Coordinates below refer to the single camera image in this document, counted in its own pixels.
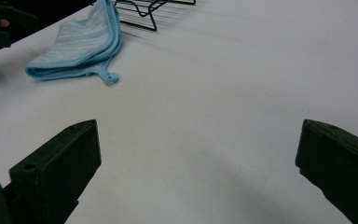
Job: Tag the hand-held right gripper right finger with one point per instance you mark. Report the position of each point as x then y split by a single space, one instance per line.
341 168

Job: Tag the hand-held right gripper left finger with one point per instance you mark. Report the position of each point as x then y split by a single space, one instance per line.
59 168

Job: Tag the light blue striped towel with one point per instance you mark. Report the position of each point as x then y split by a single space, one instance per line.
80 40

